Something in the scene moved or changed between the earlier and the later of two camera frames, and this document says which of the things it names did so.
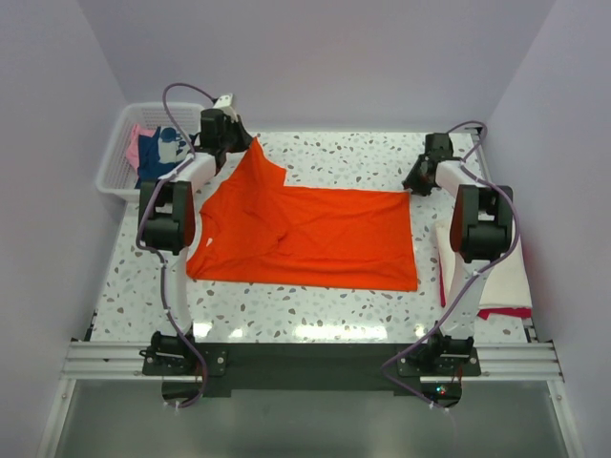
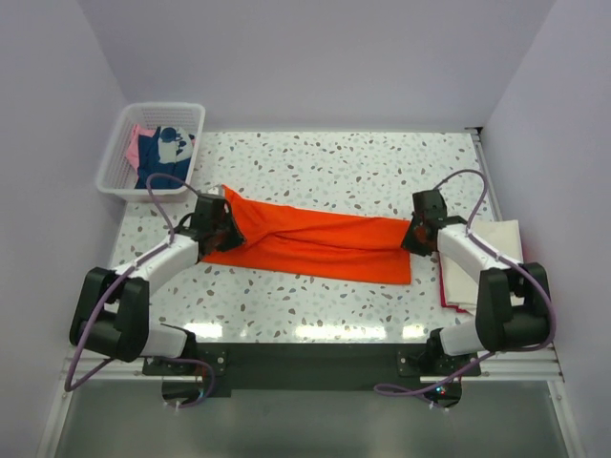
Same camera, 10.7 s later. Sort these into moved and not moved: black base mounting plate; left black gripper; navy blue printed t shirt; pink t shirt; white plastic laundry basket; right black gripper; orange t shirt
Moved: orange t shirt; left black gripper; right black gripper
Not moved: black base mounting plate; pink t shirt; white plastic laundry basket; navy blue printed t shirt
